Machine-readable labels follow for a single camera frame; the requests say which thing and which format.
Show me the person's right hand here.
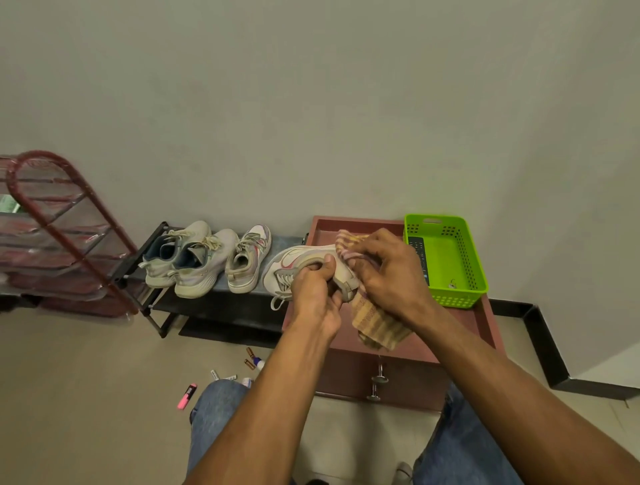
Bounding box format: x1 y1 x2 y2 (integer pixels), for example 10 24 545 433
345 228 439 328

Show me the person's left hand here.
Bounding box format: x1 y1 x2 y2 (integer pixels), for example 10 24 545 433
289 253 346 346

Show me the black remote control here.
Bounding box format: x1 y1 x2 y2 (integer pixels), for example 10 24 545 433
409 236 431 286

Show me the white pink sneaker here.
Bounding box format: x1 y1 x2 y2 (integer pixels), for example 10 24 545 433
261 243 361 312
225 224 273 294

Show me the striped yellow cleaning cloth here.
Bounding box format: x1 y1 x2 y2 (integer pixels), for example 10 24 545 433
335 229 413 352

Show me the grey-blue sneaker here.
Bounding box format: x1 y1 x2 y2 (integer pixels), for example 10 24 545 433
138 220 213 288
167 228 240 300

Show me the red-brown drawer cabinet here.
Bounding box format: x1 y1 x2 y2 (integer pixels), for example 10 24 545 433
282 215 506 413

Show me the person's right forearm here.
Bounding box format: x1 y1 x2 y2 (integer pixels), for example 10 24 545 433
415 304 640 485

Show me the person's left forearm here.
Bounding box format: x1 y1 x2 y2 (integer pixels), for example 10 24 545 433
185 324 341 485

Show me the person's right leg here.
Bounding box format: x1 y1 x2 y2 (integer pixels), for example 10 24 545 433
412 382 526 485

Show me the green plastic basket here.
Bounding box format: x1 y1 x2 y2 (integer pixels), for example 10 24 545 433
403 213 489 310

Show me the black shoe rack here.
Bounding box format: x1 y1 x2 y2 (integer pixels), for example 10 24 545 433
112 221 306 346

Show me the black baseboard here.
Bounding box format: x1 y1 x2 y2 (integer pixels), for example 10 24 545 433
489 298 640 400

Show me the red metal rack plastic-wrapped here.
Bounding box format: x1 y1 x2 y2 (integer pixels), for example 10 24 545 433
0 149 140 318

